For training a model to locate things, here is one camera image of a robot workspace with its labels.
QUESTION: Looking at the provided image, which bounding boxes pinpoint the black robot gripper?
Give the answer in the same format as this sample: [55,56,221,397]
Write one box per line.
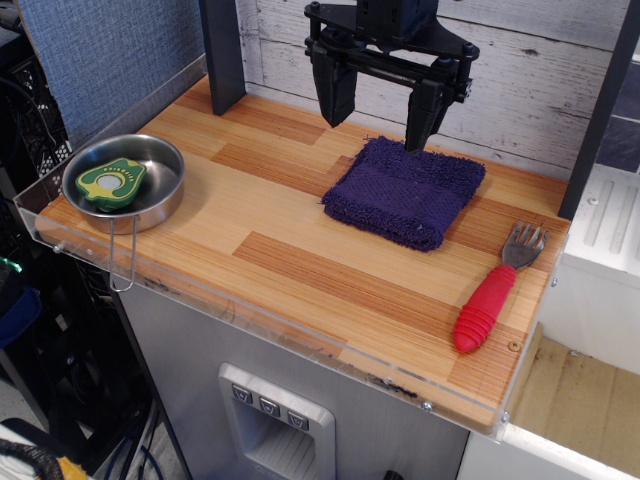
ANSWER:
[304,1,479,152]

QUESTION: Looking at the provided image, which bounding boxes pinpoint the stainless steel pot with handle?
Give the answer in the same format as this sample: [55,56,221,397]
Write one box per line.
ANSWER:
[62,134,186,293]

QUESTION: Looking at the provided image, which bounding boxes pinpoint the green toy avocado half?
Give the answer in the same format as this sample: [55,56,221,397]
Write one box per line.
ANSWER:
[75,158,147,212]

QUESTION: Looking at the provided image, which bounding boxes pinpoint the purple folded towel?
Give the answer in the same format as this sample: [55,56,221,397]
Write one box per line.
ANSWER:
[322,136,486,252]

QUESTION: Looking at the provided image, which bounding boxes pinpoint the stainless steel toy fridge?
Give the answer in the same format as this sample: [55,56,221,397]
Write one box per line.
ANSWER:
[120,285,469,479]

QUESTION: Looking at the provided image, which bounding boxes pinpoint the black storage crate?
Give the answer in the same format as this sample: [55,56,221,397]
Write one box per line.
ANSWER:
[1,30,72,189]

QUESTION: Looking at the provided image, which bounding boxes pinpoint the clear acrylic table edge guard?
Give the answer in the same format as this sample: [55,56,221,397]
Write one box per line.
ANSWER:
[16,79,569,439]

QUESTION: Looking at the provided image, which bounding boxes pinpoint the white toy sink unit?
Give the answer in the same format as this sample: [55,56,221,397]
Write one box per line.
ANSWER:
[459,165,639,479]

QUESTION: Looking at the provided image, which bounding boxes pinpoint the yellow and black object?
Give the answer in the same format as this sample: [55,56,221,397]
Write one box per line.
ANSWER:
[1,439,90,479]

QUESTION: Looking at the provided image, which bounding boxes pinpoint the dark grey left post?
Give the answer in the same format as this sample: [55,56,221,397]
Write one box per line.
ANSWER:
[199,0,246,116]

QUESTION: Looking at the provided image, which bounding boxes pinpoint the dark grey post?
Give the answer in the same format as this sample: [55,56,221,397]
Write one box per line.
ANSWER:
[199,0,246,116]
[558,0,639,220]

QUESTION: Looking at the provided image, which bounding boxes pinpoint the dark grey right post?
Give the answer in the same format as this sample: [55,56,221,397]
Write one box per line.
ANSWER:
[558,0,639,220]

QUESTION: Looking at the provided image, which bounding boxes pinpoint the fork with red handle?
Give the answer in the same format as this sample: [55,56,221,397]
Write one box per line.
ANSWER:
[453,222,549,353]

